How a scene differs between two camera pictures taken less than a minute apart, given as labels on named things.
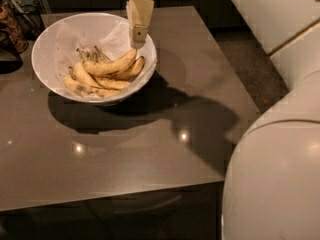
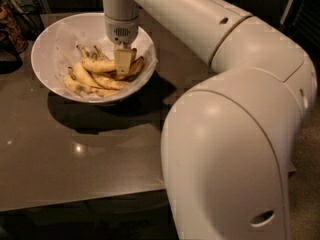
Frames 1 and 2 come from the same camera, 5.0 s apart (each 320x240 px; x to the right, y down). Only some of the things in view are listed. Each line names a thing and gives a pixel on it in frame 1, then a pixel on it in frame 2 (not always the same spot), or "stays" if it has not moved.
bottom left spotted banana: x=77 y=86 stays
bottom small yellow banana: x=105 y=92 stays
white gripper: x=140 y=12 → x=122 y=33
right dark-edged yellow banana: x=131 y=72 stays
